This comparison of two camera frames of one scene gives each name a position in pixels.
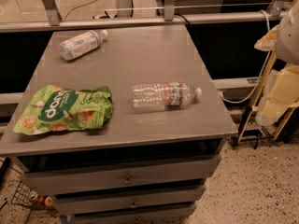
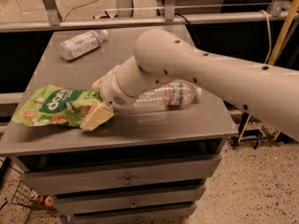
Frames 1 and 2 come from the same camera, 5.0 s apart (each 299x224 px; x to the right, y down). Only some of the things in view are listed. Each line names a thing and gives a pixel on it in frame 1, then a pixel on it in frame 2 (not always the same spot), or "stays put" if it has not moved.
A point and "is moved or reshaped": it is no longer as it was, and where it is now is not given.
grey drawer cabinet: x=144 y=167 stays put
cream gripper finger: x=267 y=42 → x=98 y=84
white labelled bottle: x=81 y=44 stays put
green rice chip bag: x=54 y=108 is moved or reshaped
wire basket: x=24 y=196 stays put
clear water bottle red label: x=158 y=96 stays put
